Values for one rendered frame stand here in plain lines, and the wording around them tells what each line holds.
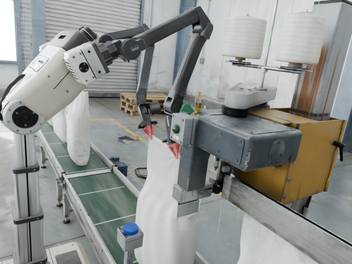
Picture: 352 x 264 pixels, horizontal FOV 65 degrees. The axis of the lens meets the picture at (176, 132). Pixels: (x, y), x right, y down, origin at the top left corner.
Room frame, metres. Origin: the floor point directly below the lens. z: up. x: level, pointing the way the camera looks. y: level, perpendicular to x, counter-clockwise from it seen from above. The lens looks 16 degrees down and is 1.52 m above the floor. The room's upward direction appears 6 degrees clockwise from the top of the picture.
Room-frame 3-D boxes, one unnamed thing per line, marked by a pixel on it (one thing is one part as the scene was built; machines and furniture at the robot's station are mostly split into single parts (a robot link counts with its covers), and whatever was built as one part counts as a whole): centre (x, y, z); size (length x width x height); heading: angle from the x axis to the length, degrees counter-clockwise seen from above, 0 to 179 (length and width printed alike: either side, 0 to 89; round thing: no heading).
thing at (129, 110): (6.91, 0.78, 0.07); 1.20 x 0.82 x 0.14; 123
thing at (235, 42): (1.21, -0.24, 1.61); 0.17 x 0.17 x 0.17
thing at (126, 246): (0.92, 0.13, 0.81); 0.08 x 0.08 x 0.06; 35
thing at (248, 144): (0.86, -0.20, 1.21); 0.30 x 0.25 x 0.30; 35
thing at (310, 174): (1.08, -0.47, 1.18); 0.34 x 0.25 x 0.31; 125
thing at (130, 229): (0.92, 0.13, 0.84); 0.06 x 0.06 x 0.02
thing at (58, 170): (3.22, 1.38, 0.35); 2.26 x 0.48 x 0.14; 35
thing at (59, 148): (3.24, 1.40, 0.33); 2.21 x 0.39 x 0.09; 35
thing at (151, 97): (6.88, 0.78, 0.36); 1.20 x 0.82 x 0.14; 121
